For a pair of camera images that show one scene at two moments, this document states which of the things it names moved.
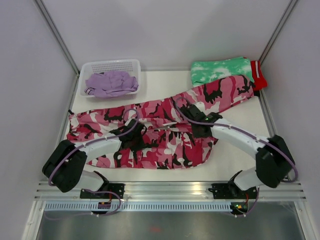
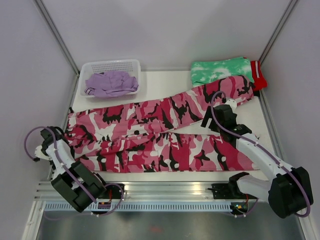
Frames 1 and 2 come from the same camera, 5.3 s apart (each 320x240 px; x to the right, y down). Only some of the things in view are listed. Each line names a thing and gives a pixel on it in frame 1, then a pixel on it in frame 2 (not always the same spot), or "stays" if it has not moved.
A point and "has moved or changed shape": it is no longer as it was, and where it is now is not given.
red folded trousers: [258, 76] stays
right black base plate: [231, 191] stays
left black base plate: [117, 188] stays
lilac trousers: [108, 84] stays
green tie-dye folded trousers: [207, 70] stays
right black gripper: [195, 134] → [208, 114]
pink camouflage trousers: [159, 134] has moved or changed shape
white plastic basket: [97, 66] stays
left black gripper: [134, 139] → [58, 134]
